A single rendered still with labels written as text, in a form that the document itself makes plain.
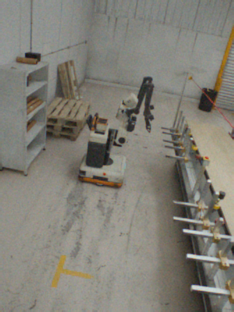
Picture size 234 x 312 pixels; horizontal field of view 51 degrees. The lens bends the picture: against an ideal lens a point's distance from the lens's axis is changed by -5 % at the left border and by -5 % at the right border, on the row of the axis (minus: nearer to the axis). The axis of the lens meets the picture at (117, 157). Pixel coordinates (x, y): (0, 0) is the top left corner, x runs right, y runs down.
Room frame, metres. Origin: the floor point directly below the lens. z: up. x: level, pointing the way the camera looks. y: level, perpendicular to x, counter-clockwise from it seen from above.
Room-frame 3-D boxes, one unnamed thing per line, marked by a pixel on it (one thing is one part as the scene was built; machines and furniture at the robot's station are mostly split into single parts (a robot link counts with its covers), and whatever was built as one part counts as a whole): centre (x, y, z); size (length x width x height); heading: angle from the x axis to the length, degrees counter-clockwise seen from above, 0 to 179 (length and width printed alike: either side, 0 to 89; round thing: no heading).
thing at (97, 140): (3.47, 0.29, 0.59); 0.55 x 0.34 x 0.83; 0
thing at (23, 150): (3.52, 1.53, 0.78); 0.90 x 0.45 x 1.55; 0
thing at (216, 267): (1.25, -0.87, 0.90); 0.04 x 0.04 x 0.48; 0
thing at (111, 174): (3.47, 0.19, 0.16); 0.67 x 0.64 x 0.25; 90
